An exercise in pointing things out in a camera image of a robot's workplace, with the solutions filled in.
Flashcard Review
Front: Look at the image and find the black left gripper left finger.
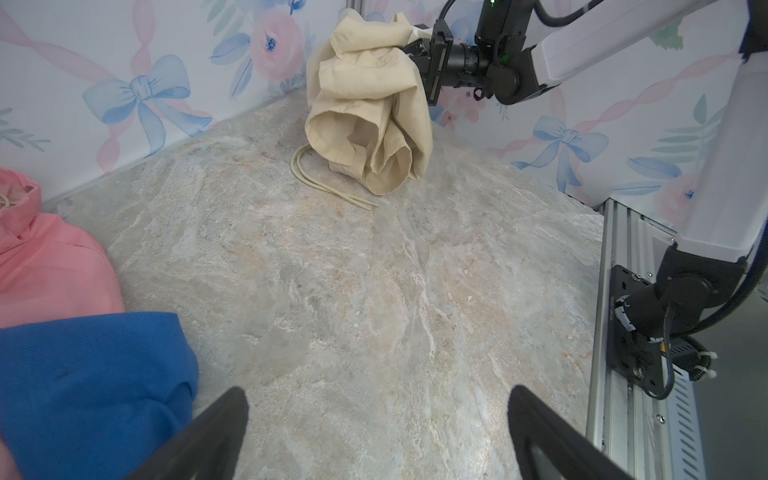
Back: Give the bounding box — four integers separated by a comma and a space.
129, 387, 249, 480

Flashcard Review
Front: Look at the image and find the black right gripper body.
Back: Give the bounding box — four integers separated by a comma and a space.
403, 19, 498, 106

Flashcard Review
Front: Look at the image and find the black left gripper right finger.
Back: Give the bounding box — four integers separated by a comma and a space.
507, 385, 629, 480

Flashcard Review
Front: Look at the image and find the beige drawstring cloth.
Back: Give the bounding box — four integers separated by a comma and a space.
290, 9, 434, 210

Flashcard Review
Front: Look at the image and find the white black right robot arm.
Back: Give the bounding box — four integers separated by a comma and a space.
428, 1, 747, 334

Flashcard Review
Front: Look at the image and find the blue cloth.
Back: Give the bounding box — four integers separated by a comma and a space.
1, 312, 199, 479

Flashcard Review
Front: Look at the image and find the pink cloth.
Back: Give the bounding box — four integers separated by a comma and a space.
1, 168, 125, 328

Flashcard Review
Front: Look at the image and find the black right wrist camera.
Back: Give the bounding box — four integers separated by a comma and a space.
475, 0, 535, 64

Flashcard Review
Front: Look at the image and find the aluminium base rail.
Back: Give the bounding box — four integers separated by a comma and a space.
586, 199, 708, 479

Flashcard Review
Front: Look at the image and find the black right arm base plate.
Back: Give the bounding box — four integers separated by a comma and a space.
607, 265, 674, 400

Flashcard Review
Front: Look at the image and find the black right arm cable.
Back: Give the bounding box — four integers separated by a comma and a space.
641, 221, 768, 401

